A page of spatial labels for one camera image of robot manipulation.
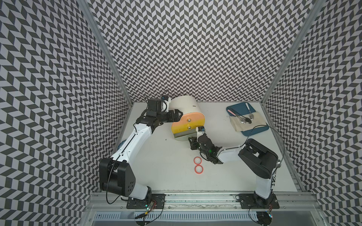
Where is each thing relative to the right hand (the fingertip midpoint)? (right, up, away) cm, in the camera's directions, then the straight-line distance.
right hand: (189, 140), depth 92 cm
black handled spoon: (+45, +13, +15) cm, 49 cm away
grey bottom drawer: (-5, +5, -4) cm, 8 cm away
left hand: (-7, +17, -10) cm, 21 cm away
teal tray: (+45, +22, +22) cm, 55 cm away
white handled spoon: (+48, +16, +16) cm, 53 cm away
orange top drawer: (+1, +15, -9) cm, 18 cm away
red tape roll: (+5, -12, -5) cm, 14 cm away
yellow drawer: (0, +9, -4) cm, 10 cm away
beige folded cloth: (+53, +12, +14) cm, 56 cm away
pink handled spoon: (+40, +13, +13) cm, 44 cm away
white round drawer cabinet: (-2, +23, -9) cm, 25 cm away
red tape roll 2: (+6, -16, -8) cm, 19 cm away
